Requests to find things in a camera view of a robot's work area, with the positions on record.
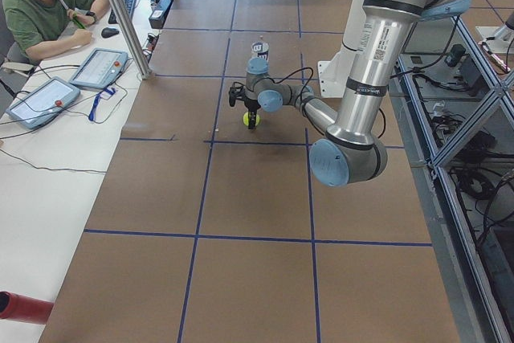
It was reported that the black box on table edge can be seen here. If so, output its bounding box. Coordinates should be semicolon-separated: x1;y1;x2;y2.
149;0;173;30

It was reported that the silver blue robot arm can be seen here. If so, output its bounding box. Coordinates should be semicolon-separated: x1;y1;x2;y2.
229;0;471;186

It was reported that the black computer mouse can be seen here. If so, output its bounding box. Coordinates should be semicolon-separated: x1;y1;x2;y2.
100;27;120;39

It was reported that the aluminium frame post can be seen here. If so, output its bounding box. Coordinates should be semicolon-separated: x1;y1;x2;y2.
109;0;152;80

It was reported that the red cylinder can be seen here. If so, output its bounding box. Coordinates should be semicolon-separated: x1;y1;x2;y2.
1;291;54;325

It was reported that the person in green shirt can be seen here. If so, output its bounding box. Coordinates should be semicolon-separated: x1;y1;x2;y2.
2;0;110;64

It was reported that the near teach pendant tablet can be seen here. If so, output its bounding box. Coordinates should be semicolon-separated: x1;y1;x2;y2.
6;77;80;129

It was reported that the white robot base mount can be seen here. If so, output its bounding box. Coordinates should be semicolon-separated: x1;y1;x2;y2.
317;43;355;98

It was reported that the blue lanyard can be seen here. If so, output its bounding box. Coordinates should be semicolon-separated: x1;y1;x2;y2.
88;84;117;122

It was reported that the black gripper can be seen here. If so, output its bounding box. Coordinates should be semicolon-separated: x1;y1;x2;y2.
245;98;259;129

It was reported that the yellow tennis ball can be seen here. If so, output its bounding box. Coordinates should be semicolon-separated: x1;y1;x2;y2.
243;112;260;127

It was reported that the teach pendant tablet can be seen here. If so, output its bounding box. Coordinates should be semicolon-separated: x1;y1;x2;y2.
69;48;129;90
6;77;80;129

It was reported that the black keyboard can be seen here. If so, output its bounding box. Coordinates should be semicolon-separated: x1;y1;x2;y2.
108;0;137;24

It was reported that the clear tennis ball can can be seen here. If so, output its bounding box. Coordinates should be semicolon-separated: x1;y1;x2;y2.
251;40;269;61

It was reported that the far teach pendant tablet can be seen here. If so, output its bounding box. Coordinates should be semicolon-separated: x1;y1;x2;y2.
69;48;129;90

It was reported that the aluminium frame rail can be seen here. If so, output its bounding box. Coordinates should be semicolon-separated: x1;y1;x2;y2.
395;18;513;342

